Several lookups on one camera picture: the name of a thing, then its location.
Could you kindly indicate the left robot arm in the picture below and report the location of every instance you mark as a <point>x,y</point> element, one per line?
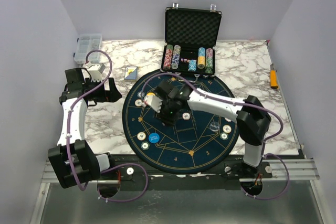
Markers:
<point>72,159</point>

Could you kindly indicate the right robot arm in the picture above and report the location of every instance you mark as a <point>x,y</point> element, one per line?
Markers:
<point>250,117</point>

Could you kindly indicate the yellow white poker chip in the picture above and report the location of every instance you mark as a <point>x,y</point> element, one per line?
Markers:
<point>227,129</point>

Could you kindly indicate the clear dealer button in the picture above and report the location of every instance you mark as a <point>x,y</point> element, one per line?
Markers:
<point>214,126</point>

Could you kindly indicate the yellow chip stack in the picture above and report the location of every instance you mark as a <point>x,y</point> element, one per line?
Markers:
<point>201,58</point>

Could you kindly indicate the blue grey chip stack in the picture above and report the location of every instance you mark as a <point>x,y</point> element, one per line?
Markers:
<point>176,57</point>

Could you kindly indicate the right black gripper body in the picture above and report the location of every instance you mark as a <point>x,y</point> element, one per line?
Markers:
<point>168,113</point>

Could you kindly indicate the orange utility knife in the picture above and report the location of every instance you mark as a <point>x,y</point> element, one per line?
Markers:
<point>273,77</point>

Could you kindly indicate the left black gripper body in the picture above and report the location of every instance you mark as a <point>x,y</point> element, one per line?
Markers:
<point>101,94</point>

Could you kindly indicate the pink green chip stack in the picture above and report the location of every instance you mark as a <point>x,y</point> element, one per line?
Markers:
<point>209,61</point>

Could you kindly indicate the black mounting base rail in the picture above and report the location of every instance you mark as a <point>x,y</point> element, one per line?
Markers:
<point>228,174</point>

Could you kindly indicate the blue playing card box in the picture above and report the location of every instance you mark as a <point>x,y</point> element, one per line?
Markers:
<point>131,73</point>

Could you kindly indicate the clear plastic organizer box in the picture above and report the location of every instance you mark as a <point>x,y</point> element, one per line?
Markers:
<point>85,44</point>

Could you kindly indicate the light blue chip stack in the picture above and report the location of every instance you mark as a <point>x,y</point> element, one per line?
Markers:
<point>192,65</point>

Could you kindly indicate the black aluminium chip case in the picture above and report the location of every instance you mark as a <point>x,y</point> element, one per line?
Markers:
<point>191,29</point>

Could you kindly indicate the yellow fifty poker chip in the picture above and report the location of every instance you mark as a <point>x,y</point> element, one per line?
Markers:
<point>138,103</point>

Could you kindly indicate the red white chip stack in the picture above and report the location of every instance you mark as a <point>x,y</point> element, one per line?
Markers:
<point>168,57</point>

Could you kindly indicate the green white chip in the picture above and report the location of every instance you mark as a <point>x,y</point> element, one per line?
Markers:
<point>145,145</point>

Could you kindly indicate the round blue poker mat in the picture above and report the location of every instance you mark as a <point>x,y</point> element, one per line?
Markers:
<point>188,147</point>

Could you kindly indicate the green poker chip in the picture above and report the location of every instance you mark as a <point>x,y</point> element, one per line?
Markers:
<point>224,136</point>

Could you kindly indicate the blue small blind button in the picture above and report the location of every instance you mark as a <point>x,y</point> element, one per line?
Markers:
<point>154,138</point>

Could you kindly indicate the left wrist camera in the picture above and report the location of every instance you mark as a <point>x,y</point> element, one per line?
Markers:
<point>95,71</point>

